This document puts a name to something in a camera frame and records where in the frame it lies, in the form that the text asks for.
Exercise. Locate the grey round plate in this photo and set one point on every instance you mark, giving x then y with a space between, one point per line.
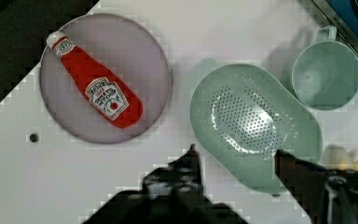
126 48

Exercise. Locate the red ketchup bottle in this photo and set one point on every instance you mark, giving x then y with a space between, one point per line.
106 92

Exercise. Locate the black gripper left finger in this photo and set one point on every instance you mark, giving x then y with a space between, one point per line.
169 195

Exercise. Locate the green plastic strainer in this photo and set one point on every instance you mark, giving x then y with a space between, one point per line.
242 115

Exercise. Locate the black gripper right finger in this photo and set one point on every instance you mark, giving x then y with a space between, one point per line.
328 196

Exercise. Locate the peeled toy banana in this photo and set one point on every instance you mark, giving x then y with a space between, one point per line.
339 158

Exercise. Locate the green plastic cup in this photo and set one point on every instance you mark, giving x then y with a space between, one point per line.
324 76

